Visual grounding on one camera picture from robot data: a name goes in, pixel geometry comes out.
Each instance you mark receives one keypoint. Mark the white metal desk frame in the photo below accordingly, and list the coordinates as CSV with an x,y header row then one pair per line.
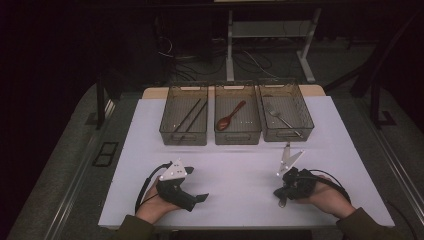
x,y
230,66

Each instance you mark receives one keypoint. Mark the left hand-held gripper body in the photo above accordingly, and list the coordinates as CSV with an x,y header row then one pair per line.
x,y
175,193

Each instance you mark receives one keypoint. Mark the translucent grey plastic bin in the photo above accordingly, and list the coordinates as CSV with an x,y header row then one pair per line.
x,y
243,120
296,106
170,115

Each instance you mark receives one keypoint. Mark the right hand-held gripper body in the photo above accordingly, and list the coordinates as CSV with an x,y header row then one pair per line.
x,y
300,185

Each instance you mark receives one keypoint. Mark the brown wooden spoon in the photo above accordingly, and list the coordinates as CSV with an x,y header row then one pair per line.
x,y
222,124

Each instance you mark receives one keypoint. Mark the black chopstick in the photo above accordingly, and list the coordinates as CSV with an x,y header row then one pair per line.
x,y
190,112
196,117

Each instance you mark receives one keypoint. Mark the person's right hand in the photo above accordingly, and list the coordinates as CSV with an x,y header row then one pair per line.
x,y
330,200

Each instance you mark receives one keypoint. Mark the person's left hand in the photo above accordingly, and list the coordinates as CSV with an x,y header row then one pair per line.
x,y
155,206

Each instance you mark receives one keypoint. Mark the black metal stand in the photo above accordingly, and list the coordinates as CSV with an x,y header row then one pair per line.
x,y
375,106
100,106

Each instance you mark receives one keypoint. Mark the steel fork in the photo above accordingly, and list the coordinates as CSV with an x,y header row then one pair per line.
x,y
281,119

